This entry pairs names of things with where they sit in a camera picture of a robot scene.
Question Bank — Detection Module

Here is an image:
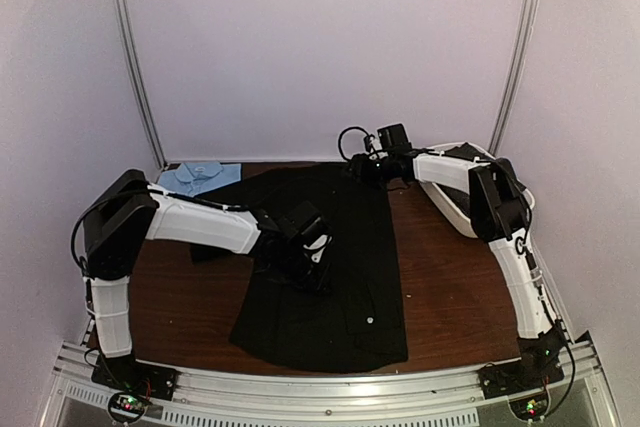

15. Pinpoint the grey striped shirt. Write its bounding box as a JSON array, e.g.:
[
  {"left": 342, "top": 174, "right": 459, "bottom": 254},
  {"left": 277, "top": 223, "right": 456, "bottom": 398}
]
[{"left": 423, "top": 142, "right": 535, "bottom": 222}]

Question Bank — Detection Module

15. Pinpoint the front aluminium rail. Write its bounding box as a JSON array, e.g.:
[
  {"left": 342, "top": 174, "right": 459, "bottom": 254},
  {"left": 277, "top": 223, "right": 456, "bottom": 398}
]
[{"left": 36, "top": 341, "right": 620, "bottom": 426}]

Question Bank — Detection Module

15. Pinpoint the right aluminium frame post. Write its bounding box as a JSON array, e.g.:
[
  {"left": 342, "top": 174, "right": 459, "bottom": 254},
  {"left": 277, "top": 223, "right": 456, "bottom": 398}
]
[{"left": 488, "top": 0, "right": 540, "bottom": 155}]

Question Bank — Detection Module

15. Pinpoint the black long sleeve shirt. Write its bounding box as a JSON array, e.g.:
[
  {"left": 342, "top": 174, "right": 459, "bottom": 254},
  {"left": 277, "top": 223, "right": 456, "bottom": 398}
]
[{"left": 201, "top": 163, "right": 409, "bottom": 374}]

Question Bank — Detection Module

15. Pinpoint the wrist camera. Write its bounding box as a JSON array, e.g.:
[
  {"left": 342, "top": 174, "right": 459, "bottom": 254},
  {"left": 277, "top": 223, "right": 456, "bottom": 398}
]
[
  {"left": 370, "top": 123, "right": 413, "bottom": 154},
  {"left": 276, "top": 201, "right": 329, "bottom": 246}
]

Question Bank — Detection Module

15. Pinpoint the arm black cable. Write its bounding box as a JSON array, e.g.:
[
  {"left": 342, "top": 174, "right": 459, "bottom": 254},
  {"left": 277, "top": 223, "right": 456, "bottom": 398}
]
[
  {"left": 69, "top": 186, "right": 261, "bottom": 278},
  {"left": 337, "top": 126, "right": 381, "bottom": 168}
]

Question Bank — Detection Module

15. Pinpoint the aluminium frame post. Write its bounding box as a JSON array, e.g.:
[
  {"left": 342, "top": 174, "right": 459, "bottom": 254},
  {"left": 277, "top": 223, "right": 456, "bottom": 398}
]
[
  {"left": 113, "top": 0, "right": 167, "bottom": 169},
  {"left": 488, "top": 0, "right": 540, "bottom": 155}
]

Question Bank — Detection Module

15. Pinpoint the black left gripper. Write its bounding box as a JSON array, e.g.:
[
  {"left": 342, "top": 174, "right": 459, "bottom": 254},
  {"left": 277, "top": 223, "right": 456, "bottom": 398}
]
[{"left": 277, "top": 244, "right": 334, "bottom": 299}]

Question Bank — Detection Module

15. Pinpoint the light blue folded shirt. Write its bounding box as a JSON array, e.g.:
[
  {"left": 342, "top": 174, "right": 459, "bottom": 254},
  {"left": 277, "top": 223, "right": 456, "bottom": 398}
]
[{"left": 157, "top": 162, "right": 242, "bottom": 197}]

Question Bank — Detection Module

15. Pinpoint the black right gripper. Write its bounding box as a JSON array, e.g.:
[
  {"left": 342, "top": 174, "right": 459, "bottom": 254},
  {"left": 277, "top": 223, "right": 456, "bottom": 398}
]
[{"left": 350, "top": 153, "right": 397, "bottom": 189}]

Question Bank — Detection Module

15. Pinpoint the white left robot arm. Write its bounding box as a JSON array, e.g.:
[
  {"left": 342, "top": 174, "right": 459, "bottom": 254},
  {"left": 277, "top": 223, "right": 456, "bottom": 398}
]
[{"left": 72, "top": 169, "right": 332, "bottom": 391}]

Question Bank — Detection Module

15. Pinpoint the left aluminium frame post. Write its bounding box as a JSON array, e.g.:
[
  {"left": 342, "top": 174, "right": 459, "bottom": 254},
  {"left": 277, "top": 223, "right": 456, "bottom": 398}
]
[{"left": 113, "top": 0, "right": 167, "bottom": 169}]

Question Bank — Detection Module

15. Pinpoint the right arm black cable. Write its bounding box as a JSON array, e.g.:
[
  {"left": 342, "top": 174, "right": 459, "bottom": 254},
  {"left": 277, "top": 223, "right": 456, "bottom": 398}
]
[{"left": 337, "top": 126, "right": 381, "bottom": 168}]

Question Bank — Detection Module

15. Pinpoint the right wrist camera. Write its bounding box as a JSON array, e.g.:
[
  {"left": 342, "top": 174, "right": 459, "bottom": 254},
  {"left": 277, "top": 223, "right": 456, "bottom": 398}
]
[{"left": 370, "top": 123, "right": 413, "bottom": 154}]

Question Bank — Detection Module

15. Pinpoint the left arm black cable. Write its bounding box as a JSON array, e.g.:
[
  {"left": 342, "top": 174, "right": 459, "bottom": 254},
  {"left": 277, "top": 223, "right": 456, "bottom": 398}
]
[{"left": 69, "top": 186, "right": 261, "bottom": 278}]

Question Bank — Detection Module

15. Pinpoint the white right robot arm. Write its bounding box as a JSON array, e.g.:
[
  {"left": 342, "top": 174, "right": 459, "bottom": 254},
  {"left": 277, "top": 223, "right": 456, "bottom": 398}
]
[{"left": 347, "top": 149, "right": 558, "bottom": 340}]

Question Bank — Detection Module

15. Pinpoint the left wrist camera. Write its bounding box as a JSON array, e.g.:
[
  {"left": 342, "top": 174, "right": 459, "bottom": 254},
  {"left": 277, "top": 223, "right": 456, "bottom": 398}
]
[{"left": 276, "top": 201, "right": 329, "bottom": 246}]

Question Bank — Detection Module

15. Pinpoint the white plastic basin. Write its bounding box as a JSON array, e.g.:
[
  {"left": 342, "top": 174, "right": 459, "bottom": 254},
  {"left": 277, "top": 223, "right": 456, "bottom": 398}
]
[{"left": 419, "top": 142, "right": 536, "bottom": 239}]

